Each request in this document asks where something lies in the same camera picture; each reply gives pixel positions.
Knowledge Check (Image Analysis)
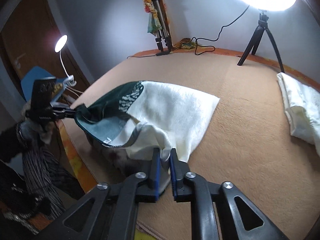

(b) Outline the left gloved hand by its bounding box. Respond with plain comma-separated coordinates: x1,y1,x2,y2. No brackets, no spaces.
16,102,54,145

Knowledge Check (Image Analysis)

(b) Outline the striped grey sleeve forearm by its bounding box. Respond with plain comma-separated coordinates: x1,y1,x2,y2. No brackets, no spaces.
17,131,68,219

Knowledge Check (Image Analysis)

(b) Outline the white clip desk lamp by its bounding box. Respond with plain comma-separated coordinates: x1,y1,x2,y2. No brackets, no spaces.
54,34,82,98

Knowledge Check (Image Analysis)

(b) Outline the folded white cloth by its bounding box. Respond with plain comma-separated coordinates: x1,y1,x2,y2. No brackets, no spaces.
277,72,319,153

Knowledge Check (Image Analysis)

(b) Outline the brown wooden door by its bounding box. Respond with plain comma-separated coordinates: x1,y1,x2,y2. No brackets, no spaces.
1,0,89,95

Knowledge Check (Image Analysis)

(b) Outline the colourful patterned scarf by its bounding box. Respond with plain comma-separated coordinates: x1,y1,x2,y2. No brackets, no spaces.
143,0,169,36

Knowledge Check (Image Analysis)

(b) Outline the black power cable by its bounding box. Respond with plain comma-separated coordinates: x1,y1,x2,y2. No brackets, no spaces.
126,4,251,59

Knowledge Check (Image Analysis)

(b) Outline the small black tripod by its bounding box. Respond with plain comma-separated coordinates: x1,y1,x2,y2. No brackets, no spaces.
236,10,286,74

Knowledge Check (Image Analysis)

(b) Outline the blue chair back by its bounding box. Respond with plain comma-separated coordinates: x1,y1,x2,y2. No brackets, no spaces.
21,66,66,102

